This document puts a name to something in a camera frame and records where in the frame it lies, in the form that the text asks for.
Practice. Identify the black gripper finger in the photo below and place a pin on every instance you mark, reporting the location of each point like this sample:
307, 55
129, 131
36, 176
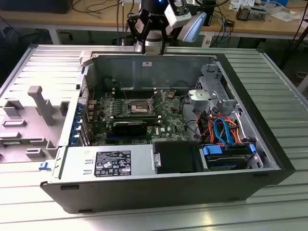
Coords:
163, 45
143, 47

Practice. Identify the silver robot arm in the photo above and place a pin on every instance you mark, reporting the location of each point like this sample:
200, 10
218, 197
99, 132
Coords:
196, 26

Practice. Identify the CPU socket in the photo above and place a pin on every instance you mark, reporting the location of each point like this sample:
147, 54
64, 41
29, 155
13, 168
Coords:
139, 109

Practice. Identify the white case label sticker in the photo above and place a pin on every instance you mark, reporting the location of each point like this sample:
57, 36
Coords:
147, 63

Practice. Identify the white paper label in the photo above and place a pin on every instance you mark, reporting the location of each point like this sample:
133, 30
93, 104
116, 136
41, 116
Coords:
208, 41

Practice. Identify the round coin cell battery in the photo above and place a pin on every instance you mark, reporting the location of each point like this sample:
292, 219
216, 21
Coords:
171, 94

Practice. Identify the silver perforated drive cage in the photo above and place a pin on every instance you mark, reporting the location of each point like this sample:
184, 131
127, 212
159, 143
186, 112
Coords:
209, 71

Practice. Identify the black tower box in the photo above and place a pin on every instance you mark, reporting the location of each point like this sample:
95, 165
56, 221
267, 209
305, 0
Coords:
211, 12

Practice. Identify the green motherboard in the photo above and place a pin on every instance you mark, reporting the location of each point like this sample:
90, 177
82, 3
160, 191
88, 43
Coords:
168, 115

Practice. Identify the small black power adapter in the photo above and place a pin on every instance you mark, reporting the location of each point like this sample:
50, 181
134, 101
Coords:
229, 23

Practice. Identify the black graphics card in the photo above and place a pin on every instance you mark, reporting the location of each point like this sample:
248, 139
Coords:
130, 129

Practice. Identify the brown metal heat sink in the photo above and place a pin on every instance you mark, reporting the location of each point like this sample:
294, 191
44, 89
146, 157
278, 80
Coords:
243, 13

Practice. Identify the printed paper sheets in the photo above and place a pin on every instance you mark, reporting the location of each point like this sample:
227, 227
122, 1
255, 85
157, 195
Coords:
240, 3

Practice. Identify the grey metal device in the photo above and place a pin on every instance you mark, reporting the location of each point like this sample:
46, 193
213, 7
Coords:
258, 14

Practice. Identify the wooden desk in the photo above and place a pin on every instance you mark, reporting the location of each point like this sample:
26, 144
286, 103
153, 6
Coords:
36, 18

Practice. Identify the small silver metal latch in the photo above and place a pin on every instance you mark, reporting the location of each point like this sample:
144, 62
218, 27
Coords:
157, 160

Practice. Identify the large black box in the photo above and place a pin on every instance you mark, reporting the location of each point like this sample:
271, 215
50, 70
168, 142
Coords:
36, 6

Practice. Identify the hard disk blue carrier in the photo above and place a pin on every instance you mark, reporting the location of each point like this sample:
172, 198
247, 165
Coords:
211, 152

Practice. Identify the black office chair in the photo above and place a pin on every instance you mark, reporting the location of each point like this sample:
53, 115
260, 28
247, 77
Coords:
24, 43

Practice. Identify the white paper sheet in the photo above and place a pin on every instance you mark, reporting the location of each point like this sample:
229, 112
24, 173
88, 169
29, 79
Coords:
286, 14

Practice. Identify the silver power supply unit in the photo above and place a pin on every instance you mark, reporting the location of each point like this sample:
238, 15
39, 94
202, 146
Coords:
77, 166

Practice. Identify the grey plastic parts rack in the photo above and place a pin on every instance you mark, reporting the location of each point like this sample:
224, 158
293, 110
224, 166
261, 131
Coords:
24, 127

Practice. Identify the black PC case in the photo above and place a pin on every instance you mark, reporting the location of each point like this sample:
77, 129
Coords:
144, 195

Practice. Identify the green RAM stick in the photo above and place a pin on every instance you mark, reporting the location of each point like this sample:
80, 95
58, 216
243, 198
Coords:
14, 143

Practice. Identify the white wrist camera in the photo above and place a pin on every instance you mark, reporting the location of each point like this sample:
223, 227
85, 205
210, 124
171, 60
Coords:
178, 18

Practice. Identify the silver metal drive bracket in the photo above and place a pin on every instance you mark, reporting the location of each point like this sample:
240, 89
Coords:
199, 95

